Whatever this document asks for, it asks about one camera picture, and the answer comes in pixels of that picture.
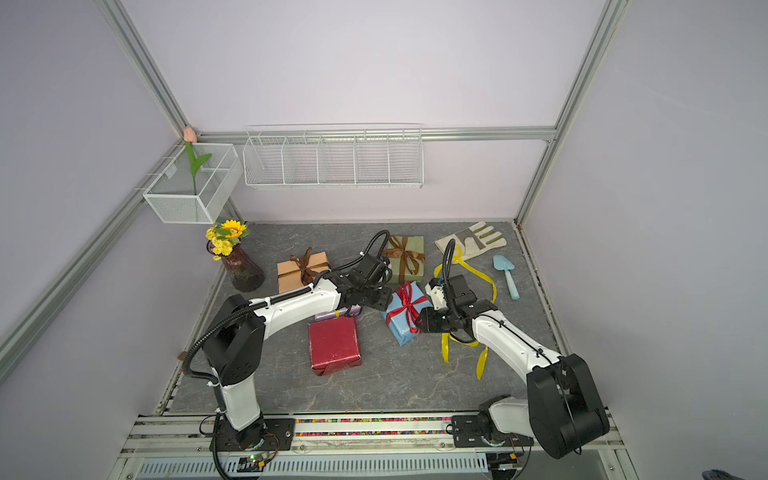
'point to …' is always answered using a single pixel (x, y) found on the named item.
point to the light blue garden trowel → (503, 264)
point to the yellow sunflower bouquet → (225, 236)
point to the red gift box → (334, 345)
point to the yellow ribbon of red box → (484, 352)
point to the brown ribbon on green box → (407, 257)
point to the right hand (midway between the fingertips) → (421, 320)
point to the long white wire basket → (334, 156)
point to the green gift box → (415, 243)
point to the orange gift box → (289, 273)
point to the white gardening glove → (478, 240)
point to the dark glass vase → (244, 273)
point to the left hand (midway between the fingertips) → (386, 299)
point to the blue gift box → (403, 312)
